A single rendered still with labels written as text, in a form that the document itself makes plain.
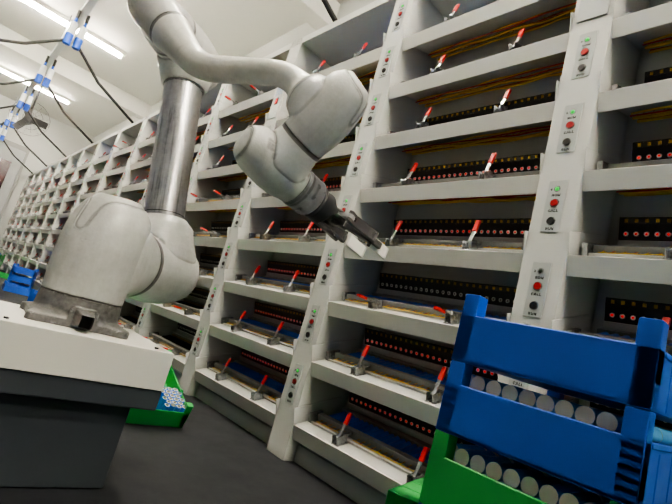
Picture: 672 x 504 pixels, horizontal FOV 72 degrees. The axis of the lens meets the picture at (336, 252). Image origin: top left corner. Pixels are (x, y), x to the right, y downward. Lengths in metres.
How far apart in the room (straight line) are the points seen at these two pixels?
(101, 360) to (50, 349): 0.08
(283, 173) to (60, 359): 0.51
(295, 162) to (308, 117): 0.09
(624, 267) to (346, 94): 0.63
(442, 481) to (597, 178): 0.77
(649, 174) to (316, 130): 0.66
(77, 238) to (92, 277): 0.08
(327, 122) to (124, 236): 0.46
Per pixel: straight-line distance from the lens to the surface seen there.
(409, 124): 1.77
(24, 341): 0.91
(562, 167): 1.18
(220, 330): 1.97
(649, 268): 1.04
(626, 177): 1.13
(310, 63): 2.43
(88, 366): 0.94
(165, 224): 1.19
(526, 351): 0.53
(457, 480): 0.56
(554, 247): 1.10
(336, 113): 0.91
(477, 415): 0.55
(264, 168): 0.93
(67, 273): 1.02
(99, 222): 1.02
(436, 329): 1.19
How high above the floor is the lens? 0.39
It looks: 10 degrees up
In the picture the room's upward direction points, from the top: 16 degrees clockwise
